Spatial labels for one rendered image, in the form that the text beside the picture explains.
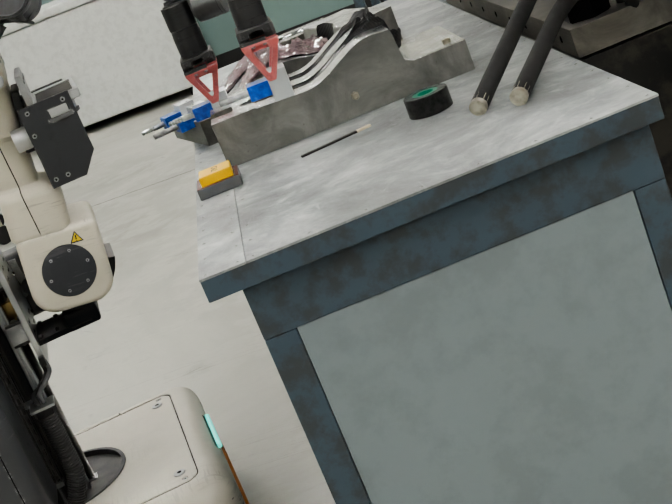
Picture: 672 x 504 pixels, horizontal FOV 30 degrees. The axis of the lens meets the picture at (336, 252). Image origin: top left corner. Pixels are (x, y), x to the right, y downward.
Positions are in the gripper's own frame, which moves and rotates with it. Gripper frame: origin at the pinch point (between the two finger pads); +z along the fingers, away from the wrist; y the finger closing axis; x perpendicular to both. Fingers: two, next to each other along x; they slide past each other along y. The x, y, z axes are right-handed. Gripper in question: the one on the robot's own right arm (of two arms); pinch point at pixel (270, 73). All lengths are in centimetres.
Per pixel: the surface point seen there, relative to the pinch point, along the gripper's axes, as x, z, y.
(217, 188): 15.7, 14.7, -6.6
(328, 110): -8.0, 11.7, 9.9
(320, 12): -60, 81, 738
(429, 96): -24.0, 11.0, -12.8
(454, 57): -33.6, 10.5, 9.9
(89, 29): 101, 30, 681
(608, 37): -65, 19, 17
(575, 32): -59, 16, 17
